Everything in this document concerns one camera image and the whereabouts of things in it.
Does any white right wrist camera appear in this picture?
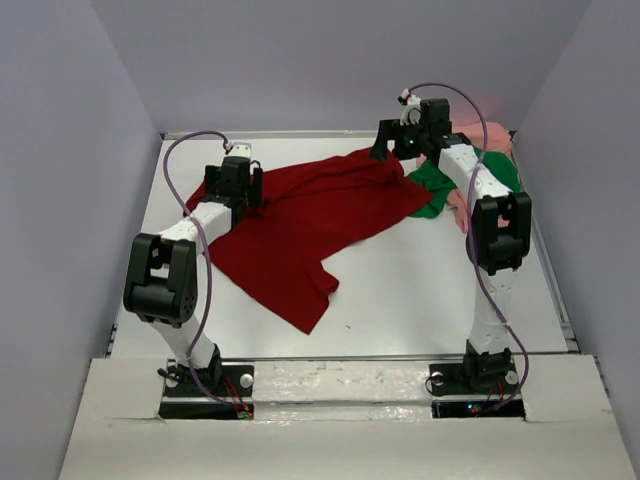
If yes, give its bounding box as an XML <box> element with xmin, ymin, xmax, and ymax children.
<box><xmin>397</xmin><ymin>89</ymin><xmax>422</xmax><ymax>126</ymax></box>

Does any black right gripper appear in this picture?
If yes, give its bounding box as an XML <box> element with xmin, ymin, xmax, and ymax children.
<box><xmin>368</xmin><ymin>118</ymin><xmax>430</xmax><ymax>162</ymax></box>

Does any aluminium left table rail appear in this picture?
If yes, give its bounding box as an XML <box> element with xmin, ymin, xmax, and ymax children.
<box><xmin>103</xmin><ymin>322</ymin><xmax>118</xmax><ymax>358</ymax></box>

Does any red t-shirt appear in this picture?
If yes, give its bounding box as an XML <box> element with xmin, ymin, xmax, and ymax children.
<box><xmin>209</xmin><ymin>149</ymin><xmax>433</xmax><ymax>334</ymax></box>

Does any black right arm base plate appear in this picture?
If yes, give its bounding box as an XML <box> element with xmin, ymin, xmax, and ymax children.
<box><xmin>425</xmin><ymin>362</ymin><xmax>526</xmax><ymax>420</ymax></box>

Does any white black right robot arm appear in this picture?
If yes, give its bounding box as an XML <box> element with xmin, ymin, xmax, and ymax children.
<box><xmin>370</xmin><ymin>91</ymin><xmax>532</xmax><ymax>397</ymax></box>

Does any green t-shirt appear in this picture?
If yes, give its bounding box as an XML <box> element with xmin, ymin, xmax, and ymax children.
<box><xmin>408</xmin><ymin>151</ymin><xmax>522</xmax><ymax>219</ymax></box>

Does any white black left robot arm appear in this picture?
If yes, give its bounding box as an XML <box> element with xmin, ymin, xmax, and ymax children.
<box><xmin>123</xmin><ymin>143</ymin><xmax>262</xmax><ymax>395</ymax></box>

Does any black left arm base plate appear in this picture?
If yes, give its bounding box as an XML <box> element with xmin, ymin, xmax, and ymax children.
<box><xmin>157</xmin><ymin>360</ymin><xmax>255</xmax><ymax>420</ymax></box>

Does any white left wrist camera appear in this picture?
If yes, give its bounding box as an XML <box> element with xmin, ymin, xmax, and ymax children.
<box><xmin>225</xmin><ymin>142</ymin><xmax>252</xmax><ymax>160</ymax></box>

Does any aluminium table rail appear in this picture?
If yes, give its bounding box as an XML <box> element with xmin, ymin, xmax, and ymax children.
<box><xmin>103</xmin><ymin>322</ymin><xmax>118</xmax><ymax>358</ymax></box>
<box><xmin>509</xmin><ymin>132</ymin><xmax>581</xmax><ymax>354</ymax></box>

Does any white front cover board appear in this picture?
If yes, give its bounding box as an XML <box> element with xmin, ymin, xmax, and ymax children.
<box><xmin>61</xmin><ymin>355</ymin><xmax>634</xmax><ymax>479</ymax></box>

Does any aluminium right table rail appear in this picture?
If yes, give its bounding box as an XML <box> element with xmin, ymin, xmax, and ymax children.
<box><xmin>509</xmin><ymin>132</ymin><xmax>581</xmax><ymax>354</ymax></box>

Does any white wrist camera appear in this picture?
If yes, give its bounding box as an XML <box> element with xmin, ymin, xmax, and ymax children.
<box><xmin>397</xmin><ymin>89</ymin><xmax>422</xmax><ymax>126</ymax></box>
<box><xmin>225</xmin><ymin>142</ymin><xmax>252</xmax><ymax>160</ymax></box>

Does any pink t-shirt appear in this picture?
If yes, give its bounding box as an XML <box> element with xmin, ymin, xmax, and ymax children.
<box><xmin>447</xmin><ymin>122</ymin><xmax>512</xmax><ymax>234</ymax></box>

